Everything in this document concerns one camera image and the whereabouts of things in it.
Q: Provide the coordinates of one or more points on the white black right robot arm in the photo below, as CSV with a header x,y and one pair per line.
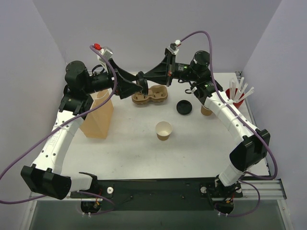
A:
x,y
251,142

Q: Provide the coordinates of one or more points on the brown pulp cup carrier stack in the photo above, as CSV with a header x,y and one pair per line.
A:
x,y
156,94

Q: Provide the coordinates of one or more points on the black plastic cup lid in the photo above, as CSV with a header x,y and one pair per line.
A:
x,y
141,81

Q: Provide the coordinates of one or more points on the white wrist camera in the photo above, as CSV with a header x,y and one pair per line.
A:
x,y
106,52
174,47

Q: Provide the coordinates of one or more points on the aluminium front rail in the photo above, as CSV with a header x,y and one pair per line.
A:
x,y
268,190

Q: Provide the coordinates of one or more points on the black plastic lid stack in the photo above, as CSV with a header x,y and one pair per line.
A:
x,y
184,107

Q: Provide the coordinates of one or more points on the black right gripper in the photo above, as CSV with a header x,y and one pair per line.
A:
x,y
169,69

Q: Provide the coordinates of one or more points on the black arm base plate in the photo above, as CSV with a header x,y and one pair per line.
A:
x,y
176,194

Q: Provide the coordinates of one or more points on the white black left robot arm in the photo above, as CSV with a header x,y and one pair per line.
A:
x,y
44,175

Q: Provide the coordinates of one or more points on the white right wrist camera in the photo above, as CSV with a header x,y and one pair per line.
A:
x,y
174,47

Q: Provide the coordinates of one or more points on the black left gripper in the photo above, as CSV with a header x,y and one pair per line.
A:
x,y
115,80

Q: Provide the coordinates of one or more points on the brown paper takeout bag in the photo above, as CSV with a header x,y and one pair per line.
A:
x,y
97,123

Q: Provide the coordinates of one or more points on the red ribbed straw cup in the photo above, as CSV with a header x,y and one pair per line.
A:
x,y
237,103

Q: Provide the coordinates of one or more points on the brown paper cup stack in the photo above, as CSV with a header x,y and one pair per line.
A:
x,y
205,111

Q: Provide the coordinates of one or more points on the brown paper coffee cup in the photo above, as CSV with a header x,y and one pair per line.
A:
x,y
163,130

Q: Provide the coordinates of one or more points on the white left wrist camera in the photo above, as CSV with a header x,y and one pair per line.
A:
x,y
106,52

